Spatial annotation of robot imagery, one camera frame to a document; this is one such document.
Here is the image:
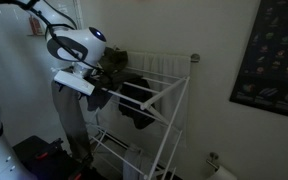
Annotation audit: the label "olive green pants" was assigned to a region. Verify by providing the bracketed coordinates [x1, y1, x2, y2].
[50, 46, 129, 165]

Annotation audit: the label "dark grey garment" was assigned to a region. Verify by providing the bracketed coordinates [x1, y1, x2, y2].
[85, 71, 157, 131]

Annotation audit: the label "white cloth on rack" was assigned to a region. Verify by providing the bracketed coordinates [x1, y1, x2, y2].
[122, 146, 153, 180]

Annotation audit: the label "chrome toilet paper holder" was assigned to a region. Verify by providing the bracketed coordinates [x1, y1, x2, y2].
[205, 152, 220, 172]

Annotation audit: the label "white toilet paper roll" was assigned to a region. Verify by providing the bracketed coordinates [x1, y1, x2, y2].
[206, 165, 238, 180]

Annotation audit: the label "white wire drying rack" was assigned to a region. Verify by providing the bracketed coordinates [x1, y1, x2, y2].
[83, 65, 191, 180]

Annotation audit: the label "white wall towel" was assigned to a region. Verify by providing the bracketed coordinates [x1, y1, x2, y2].
[126, 50, 192, 148]

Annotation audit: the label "chrome towel bar mount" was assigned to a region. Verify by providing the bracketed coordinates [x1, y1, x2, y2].
[190, 53, 201, 64]

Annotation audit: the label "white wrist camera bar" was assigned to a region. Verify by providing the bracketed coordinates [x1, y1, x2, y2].
[53, 69, 97, 98]

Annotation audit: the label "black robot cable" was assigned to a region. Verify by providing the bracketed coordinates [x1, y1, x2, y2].
[2, 0, 100, 72]

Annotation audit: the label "black clamp red handle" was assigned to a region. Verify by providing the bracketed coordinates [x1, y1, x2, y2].
[33, 138, 65, 162]
[67, 156, 94, 180]

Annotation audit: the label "dark wall poster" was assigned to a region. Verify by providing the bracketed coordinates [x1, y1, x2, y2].
[229, 0, 288, 121]

